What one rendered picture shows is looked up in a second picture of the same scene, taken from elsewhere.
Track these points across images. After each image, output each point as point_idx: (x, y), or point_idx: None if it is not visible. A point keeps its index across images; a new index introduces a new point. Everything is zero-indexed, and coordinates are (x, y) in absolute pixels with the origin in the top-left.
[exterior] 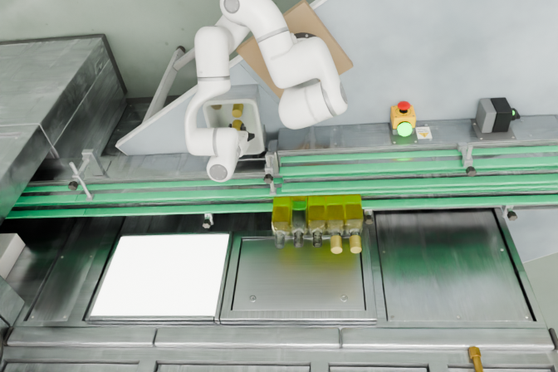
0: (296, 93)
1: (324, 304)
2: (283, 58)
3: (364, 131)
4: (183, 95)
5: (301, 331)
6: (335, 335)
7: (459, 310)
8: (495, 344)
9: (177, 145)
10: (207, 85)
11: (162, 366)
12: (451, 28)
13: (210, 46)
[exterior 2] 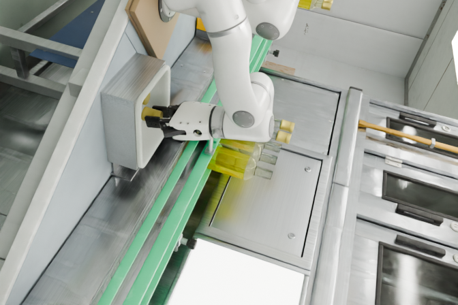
0: None
1: (310, 184)
2: None
3: (197, 51)
4: (72, 129)
5: (333, 207)
6: (340, 186)
7: (324, 118)
8: (358, 111)
9: (72, 217)
10: (247, 28)
11: None
12: None
13: None
